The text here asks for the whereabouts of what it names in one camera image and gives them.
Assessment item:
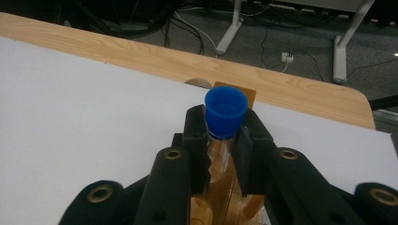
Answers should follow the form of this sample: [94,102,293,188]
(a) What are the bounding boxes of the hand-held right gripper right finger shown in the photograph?
[233,108,360,225]

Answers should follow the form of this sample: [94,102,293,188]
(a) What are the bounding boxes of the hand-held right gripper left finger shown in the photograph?
[134,104,211,225]

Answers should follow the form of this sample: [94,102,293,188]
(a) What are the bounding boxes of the blue-capped test tube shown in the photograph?
[204,85,250,186]

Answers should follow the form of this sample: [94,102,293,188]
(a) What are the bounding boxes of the wooden test tube rack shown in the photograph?
[189,82,267,225]

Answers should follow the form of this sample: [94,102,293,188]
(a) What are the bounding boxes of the round table grommet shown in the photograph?
[183,78,214,90]

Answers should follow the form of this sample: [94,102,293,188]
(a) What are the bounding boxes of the white power adapter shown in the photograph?
[281,52,295,65]

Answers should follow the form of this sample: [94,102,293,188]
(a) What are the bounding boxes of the white table mat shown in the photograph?
[0,36,398,225]

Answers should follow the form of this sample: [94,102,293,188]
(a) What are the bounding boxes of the wooden table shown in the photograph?
[0,11,376,130]

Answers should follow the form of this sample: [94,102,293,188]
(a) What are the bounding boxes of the black floor cable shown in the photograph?
[168,15,206,56]

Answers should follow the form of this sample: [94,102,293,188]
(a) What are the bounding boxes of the white floor cable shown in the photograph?
[173,6,295,74]

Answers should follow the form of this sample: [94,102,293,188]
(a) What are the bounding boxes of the white metal stand frame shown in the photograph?
[215,0,376,85]

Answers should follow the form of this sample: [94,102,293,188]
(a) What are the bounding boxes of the aluminium floor rail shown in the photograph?
[374,109,398,132]

